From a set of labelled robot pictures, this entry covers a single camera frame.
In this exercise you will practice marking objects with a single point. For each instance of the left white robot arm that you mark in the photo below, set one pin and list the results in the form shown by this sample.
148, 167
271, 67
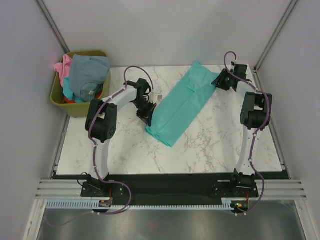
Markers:
102, 118

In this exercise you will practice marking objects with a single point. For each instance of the aluminium frame rail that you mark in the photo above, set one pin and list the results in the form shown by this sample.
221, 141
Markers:
273, 189

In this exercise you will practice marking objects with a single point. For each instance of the teal t shirt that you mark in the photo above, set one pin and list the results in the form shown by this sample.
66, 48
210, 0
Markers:
182, 105

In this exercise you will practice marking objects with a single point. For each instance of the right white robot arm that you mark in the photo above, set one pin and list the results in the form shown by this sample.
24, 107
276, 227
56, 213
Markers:
254, 117

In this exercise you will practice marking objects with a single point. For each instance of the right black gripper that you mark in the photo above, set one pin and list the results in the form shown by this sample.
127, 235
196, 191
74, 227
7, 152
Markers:
219, 82

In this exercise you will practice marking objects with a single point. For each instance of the light blue cable duct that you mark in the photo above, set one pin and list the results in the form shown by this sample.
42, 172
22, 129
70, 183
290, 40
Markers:
95, 204

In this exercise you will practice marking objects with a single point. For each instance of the grey blue t shirt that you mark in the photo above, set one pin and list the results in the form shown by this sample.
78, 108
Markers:
87, 75

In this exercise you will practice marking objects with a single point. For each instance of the pink t shirt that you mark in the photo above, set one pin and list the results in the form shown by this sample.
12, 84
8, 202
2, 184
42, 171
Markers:
63, 68

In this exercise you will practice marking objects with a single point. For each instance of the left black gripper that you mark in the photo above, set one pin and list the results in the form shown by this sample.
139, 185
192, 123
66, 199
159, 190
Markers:
147, 116

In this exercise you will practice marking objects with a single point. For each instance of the orange red garment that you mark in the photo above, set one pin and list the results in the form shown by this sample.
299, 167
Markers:
66, 101

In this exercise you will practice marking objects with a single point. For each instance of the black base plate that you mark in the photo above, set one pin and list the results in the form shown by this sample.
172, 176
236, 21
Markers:
171, 190

